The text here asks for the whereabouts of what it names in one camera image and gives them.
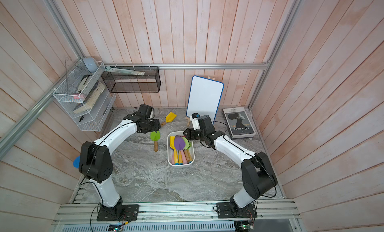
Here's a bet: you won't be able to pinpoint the green trowel wooden handle back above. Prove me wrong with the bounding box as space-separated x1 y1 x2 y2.
150 131 161 152

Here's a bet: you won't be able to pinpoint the green trowel wooden handle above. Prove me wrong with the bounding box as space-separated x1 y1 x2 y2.
150 131 161 152
182 137 192 163

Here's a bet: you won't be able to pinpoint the yellow shovel wooden handle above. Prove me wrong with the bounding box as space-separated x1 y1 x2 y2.
161 112 177 127

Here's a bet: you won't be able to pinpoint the green trowel wooden handle front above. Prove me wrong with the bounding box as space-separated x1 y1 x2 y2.
182 137 192 163

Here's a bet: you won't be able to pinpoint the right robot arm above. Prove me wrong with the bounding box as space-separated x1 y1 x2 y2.
184 113 278 211

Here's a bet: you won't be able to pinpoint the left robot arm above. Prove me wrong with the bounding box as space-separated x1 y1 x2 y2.
78 104 161 210

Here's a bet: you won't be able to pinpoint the grey Twins story book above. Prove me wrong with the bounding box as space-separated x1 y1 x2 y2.
222 107 256 139

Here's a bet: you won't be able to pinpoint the pale green ruler tool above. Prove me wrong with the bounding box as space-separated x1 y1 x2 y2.
105 66 145 76

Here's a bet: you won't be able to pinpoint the blue lidded jar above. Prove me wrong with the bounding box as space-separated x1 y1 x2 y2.
73 156 80 169

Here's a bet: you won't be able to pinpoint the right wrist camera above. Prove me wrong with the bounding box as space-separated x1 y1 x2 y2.
190 113 200 130

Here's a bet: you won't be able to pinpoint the whiteboard with blue frame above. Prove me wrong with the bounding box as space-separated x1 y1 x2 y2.
186 76 224 121

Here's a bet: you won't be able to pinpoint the black wire basket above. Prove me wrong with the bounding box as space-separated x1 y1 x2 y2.
102 66 161 93

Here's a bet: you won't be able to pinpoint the white wire shelf rack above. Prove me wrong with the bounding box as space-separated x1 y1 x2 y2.
53 60 116 132

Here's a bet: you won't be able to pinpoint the books on wire shelf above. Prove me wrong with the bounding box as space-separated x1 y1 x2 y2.
73 75 106 114

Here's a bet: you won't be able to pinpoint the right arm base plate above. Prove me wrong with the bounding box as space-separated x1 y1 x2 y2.
213 202 258 219

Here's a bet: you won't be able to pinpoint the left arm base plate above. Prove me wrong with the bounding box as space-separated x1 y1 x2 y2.
97 204 140 222

